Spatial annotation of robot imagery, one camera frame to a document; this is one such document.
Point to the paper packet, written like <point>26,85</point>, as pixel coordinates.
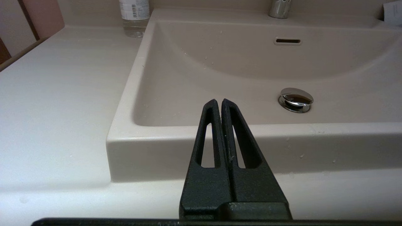
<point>393,12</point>

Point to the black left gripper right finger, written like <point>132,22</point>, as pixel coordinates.
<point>257,188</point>

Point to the beige sink basin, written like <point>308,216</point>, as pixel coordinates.
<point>220,62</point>

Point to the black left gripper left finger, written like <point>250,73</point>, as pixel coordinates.
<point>205,188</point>

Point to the chrome faucet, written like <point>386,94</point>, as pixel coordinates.
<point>279,8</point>

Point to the clear bottle without cap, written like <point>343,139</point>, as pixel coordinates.
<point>135,15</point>

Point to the chrome drain stopper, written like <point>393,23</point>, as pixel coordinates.
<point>296,99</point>

